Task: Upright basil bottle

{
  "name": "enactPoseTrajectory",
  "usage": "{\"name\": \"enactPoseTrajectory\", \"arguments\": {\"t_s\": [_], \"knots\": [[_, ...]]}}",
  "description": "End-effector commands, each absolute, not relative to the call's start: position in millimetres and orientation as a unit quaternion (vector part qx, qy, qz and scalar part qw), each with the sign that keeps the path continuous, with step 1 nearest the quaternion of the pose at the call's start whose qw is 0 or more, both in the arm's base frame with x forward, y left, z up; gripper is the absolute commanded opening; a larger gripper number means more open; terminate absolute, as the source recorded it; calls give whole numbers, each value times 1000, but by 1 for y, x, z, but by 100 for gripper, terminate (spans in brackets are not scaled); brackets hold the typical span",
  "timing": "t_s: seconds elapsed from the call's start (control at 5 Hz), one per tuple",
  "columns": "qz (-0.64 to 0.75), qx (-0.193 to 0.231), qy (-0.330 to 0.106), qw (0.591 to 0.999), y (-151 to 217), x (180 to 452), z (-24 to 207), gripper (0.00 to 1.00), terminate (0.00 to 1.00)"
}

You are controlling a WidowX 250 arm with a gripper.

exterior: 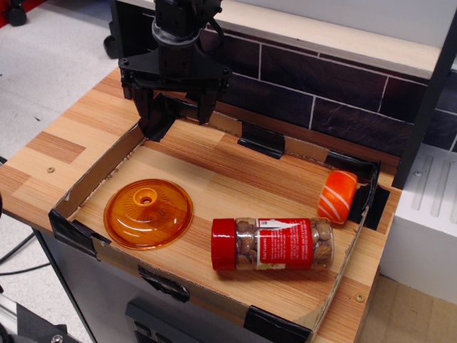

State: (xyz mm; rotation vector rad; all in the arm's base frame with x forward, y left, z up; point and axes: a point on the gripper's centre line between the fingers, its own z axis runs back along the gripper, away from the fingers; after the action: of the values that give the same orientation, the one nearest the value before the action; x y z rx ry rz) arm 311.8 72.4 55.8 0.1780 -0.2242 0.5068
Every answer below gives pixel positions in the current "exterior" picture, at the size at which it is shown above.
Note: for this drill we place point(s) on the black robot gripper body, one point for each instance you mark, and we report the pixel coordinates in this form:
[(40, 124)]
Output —
[(182, 71)]

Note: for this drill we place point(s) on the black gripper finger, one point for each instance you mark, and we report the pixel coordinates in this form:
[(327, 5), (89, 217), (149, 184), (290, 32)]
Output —
[(206, 102), (143, 99)]

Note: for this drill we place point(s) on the red-capped basil spice bottle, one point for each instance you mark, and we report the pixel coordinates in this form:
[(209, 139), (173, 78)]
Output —
[(271, 244)]

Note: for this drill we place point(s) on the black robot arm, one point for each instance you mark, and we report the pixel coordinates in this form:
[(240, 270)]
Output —
[(177, 25)]

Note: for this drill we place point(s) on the cardboard fence with black tape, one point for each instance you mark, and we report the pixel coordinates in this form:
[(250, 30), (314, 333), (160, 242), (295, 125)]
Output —
[(104, 149)]

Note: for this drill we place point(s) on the black caster wheel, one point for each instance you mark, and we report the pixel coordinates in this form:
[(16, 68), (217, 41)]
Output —
[(110, 47)]

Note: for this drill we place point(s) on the orange transparent plastic lid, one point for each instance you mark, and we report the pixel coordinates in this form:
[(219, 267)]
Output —
[(148, 214)]

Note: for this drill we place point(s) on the dark brick-pattern back panel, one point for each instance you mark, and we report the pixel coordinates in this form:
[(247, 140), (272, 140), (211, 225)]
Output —
[(352, 85)]

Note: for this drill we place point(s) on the orange salmon sushi toy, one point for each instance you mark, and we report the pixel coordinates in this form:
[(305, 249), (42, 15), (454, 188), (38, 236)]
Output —
[(336, 197)]

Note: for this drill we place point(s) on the white ribbed side unit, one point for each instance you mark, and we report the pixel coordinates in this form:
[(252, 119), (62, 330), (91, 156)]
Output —
[(420, 251)]

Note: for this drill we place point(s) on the black metal frame post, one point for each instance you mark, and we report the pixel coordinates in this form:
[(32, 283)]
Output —
[(427, 107)]

